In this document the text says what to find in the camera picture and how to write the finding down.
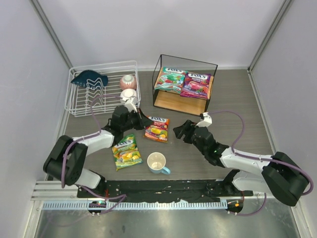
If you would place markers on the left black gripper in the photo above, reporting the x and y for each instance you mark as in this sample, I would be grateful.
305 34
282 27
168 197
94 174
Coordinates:
138 120

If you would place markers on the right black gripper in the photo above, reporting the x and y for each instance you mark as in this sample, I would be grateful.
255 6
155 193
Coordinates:
189 132

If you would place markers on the orange fruits candy bag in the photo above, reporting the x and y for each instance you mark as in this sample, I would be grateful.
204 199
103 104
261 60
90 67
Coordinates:
158 131

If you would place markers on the green spring tea candy bag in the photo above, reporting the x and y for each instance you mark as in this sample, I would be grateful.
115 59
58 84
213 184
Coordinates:
126 153

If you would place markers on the light blue mug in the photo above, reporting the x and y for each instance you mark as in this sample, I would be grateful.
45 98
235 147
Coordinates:
156 162

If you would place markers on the purple berries candy bag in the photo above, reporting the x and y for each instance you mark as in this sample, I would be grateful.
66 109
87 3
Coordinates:
196 85

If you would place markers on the teal mint candy bag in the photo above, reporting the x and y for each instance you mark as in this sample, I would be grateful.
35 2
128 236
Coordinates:
170 80

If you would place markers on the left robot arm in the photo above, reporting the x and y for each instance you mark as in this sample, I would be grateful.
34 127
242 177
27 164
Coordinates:
67 158

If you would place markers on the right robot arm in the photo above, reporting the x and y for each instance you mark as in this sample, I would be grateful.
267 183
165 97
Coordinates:
274 174

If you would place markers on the black wood two-tier shelf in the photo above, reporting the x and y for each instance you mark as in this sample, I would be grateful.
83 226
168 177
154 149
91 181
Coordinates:
173 101

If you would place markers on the white ceramic bowl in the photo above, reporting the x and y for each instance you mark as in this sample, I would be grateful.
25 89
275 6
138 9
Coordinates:
128 93

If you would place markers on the pink ceramic bowl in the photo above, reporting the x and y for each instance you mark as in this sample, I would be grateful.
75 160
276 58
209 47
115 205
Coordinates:
128 82

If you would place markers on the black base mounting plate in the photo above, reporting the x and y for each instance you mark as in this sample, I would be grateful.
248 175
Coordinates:
166 191

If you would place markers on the dark blue plate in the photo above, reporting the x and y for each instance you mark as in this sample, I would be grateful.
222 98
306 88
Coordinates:
90 79

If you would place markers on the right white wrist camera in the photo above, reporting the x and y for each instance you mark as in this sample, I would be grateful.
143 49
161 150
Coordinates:
205 121

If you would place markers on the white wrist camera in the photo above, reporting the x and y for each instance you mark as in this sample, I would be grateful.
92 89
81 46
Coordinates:
205 121
130 103

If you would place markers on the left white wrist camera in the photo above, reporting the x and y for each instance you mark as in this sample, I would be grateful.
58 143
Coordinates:
130 103

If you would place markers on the white wire dish rack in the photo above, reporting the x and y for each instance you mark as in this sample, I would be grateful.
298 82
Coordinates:
81 101

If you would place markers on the white slotted cable duct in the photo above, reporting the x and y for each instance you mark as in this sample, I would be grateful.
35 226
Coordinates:
94 205

